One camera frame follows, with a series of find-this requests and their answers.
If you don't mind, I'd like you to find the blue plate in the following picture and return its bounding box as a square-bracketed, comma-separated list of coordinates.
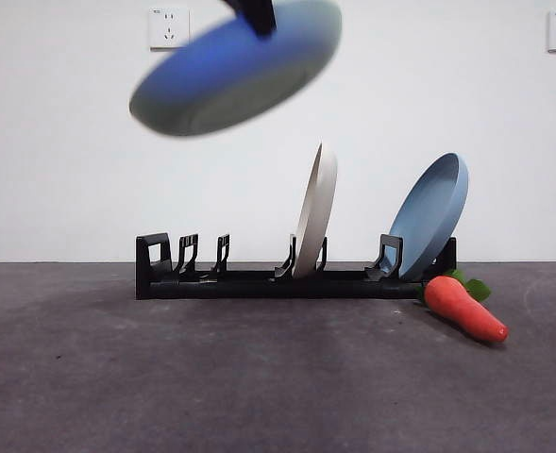
[389, 151, 470, 280]

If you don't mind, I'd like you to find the orange carrot with green leaves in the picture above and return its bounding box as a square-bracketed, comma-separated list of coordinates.
[415, 268, 511, 344]

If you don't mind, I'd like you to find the green plate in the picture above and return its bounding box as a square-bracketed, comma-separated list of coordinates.
[128, 0, 344, 139]

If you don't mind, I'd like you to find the beige plate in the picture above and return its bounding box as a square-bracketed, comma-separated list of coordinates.
[292, 141, 340, 280]

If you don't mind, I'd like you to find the black plate rack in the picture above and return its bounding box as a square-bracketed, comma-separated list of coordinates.
[135, 231, 458, 301]

